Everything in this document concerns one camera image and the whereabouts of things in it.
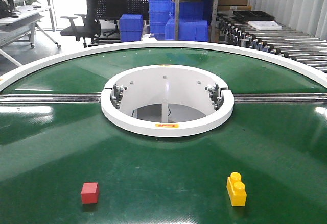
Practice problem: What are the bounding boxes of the yellow studded toy brick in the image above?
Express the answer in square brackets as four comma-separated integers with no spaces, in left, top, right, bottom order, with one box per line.
[226,172,247,207]

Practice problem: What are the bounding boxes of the red cube block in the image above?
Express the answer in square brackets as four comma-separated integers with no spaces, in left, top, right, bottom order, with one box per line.
[80,182,100,204]

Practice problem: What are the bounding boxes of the blue crate front right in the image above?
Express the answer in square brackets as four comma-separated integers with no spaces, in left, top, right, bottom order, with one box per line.
[165,19,209,42]

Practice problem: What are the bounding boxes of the blue crate stack left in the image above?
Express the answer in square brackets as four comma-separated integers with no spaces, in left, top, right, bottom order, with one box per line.
[119,14,144,42]

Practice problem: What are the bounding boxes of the blue crate stack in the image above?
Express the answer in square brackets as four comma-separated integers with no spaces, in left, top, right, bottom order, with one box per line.
[119,14,144,42]
[148,0,172,40]

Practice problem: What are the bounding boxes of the blue crate stack middle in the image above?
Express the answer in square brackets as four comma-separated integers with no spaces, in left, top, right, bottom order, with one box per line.
[148,0,172,40]

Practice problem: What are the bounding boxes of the black office chair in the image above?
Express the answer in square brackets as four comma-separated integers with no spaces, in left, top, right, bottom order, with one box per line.
[60,0,101,48]

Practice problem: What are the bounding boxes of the black tray on conveyor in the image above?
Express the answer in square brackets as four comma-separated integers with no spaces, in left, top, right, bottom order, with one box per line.
[233,10,275,21]

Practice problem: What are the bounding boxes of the white outer conveyor rim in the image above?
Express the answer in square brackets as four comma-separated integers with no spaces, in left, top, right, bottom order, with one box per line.
[1,41,326,94]

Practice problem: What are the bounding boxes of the metal roller conveyor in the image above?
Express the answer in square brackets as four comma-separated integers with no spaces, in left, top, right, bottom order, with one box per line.
[217,10,326,73]

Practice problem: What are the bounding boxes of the white workbench table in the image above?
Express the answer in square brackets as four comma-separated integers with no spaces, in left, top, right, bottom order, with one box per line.
[0,0,61,67]

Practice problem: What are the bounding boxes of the white inner conveyor ring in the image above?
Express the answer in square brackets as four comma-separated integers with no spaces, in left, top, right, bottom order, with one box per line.
[100,64,235,138]

